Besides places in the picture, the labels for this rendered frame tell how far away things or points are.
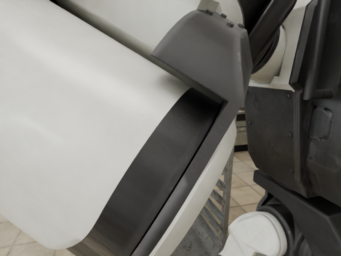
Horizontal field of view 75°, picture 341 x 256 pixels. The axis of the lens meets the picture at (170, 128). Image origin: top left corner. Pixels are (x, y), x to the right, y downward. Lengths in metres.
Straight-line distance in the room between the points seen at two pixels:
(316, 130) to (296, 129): 0.03
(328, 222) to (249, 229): 0.18
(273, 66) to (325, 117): 0.10
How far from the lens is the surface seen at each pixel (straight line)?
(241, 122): 3.31
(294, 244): 0.52
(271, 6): 0.31
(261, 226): 0.53
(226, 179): 1.21
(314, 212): 0.46
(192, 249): 1.52
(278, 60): 0.36
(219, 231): 1.39
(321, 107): 0.37
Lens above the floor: 1.19
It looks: 15 degrees down
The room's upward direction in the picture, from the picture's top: straight up
